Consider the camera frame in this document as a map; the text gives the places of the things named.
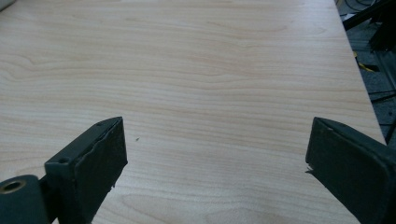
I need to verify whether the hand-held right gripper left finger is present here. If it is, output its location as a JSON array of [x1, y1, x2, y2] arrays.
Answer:
[[44, 116, 129, 224]]

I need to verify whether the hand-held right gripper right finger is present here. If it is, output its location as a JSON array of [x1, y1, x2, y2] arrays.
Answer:
[[304, 117, 396, 224]]

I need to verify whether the yellow tape strip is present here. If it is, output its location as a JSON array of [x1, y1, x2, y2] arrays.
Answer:
[[353, 51, 377, 73]]

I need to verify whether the black metal stand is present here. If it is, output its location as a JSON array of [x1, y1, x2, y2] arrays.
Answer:
[[342, 0, 396, 52]]

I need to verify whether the black cable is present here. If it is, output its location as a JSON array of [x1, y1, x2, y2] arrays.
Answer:
[[339, 0, 379, 17]]

